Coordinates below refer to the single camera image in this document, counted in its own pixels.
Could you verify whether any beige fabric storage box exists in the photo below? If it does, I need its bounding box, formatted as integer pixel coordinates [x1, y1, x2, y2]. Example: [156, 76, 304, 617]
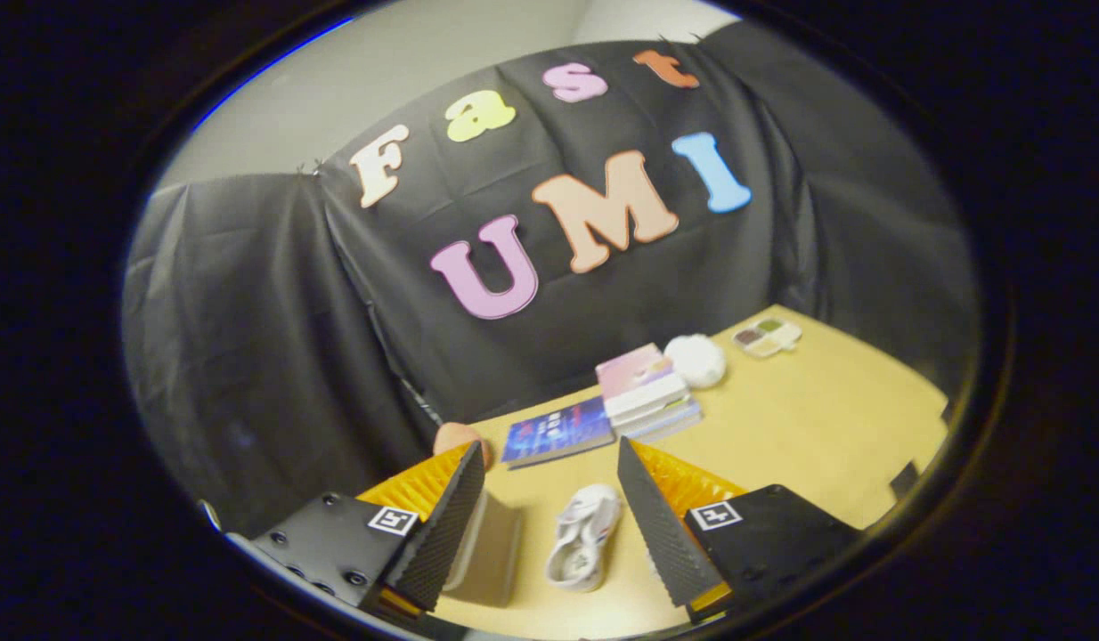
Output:
[443, 488, 524, 610]

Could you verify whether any clear compartment tray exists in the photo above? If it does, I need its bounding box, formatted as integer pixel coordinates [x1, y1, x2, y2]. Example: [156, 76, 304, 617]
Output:
[732, 316, 803, 360]

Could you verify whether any white cover book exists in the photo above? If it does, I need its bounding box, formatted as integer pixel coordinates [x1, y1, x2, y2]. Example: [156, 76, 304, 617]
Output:
[615, 396, 700, 434]

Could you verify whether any white round ball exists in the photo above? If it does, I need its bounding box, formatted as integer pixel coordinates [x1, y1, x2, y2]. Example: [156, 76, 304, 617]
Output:
[663, 334, 728, 390]

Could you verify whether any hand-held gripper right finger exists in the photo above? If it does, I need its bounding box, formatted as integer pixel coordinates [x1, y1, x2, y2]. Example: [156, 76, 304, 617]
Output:
[616, 435, 864, 626]

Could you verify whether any black backdrop cloth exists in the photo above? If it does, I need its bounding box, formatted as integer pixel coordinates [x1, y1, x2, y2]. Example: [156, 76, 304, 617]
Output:
[122, 20, 982, 540]

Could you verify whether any orange textured ball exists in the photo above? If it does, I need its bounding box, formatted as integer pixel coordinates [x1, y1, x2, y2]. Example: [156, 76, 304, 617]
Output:
[433, 422, 495, 471]

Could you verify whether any white canvas shoe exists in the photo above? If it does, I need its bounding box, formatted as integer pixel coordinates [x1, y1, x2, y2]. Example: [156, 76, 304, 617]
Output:
[546, 483, 623, 594]

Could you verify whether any pale blue cover book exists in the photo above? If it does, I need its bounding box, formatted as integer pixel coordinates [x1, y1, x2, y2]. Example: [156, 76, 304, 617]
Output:
[621, 411, 704, 443]

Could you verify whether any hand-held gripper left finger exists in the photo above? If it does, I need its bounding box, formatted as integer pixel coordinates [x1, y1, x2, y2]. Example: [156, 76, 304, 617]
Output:
[247, 441, 488, 624]

